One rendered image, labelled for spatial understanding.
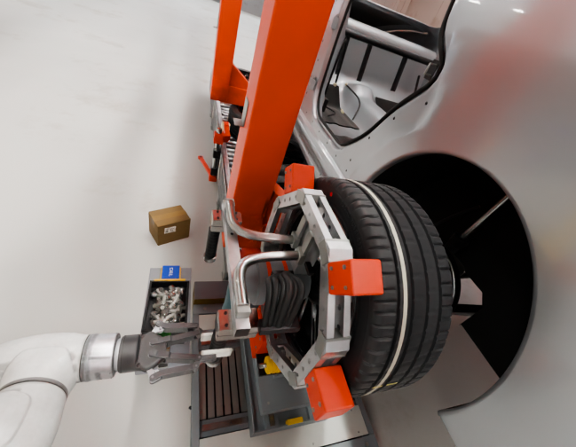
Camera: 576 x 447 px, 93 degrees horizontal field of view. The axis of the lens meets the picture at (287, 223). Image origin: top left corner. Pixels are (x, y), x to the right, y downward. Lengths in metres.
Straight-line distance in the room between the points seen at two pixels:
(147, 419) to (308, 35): 1.57
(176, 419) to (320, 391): 0.95
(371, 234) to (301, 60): 0.58
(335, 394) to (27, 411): 0.54
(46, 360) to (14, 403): 0.09
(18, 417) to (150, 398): 0.98
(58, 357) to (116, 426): 0.89
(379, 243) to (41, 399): 0.67
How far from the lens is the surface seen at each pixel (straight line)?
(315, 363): 0.70
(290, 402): 1.40
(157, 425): 1.54
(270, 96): 0.97
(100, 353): 0.70
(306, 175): 0.86
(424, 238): 0.74
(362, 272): 0.55
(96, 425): 1.57
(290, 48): 0.94
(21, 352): 0.73
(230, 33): 2.87
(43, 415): 0.65
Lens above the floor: 1.50
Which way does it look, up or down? 38 degrees down
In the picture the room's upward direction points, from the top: 22 degrees clockwise
